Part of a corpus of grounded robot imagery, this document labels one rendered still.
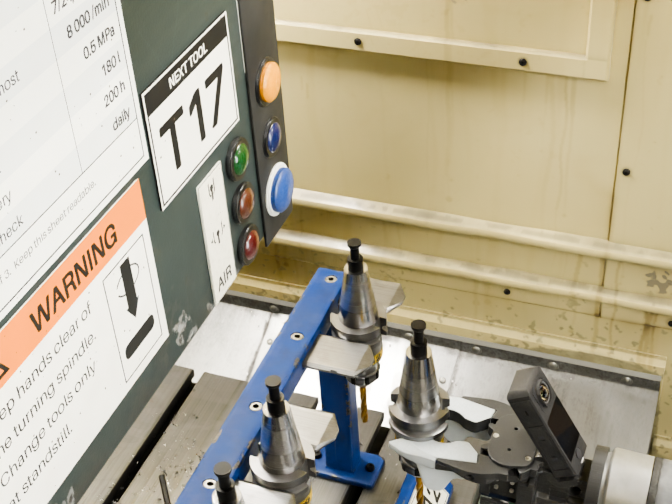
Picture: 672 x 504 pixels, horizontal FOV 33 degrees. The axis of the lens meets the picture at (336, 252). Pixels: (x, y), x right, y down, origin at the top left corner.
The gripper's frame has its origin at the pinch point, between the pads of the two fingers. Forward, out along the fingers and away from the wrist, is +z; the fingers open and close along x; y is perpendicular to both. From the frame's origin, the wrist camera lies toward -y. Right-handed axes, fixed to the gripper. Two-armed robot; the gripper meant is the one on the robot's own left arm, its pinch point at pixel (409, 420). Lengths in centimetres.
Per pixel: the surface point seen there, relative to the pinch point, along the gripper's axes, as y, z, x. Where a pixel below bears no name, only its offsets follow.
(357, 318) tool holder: -4.2, 8.8, 8.9
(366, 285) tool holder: -8.0, 8.2, 10.2
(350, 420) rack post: 19.0, 12.5, 15.4
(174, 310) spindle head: -43, 3, -37
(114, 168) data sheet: -54, 3, -40
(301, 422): -1.7, 9.7, -5.4
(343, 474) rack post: 28.8, 13.4, 14.8
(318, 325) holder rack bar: -2.8, 13.1, 7.9
